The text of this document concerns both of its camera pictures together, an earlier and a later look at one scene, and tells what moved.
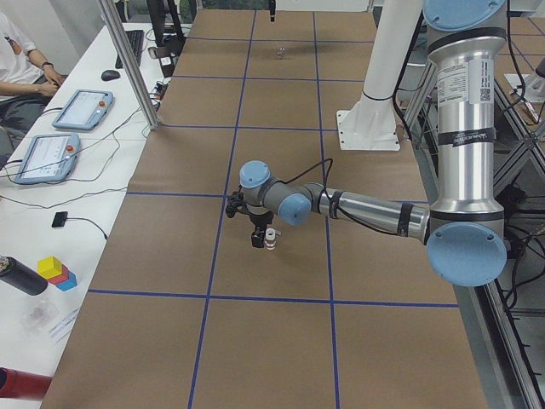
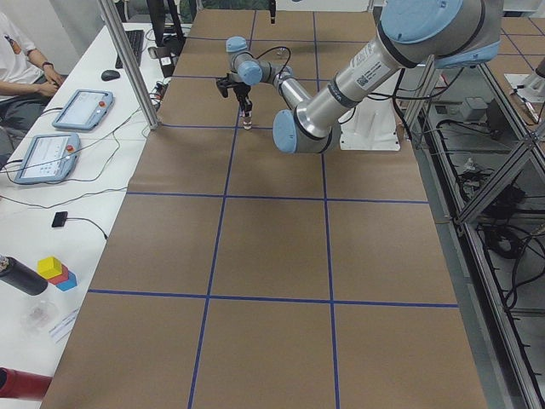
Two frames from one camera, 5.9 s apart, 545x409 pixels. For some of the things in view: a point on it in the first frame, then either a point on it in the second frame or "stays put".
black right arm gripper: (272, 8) stays put
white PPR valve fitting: (270, 239) -> (247, 120)
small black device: (60, 219) stays put
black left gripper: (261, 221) -> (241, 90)
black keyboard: (135, 38) stays put
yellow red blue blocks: (56, 273) stays put
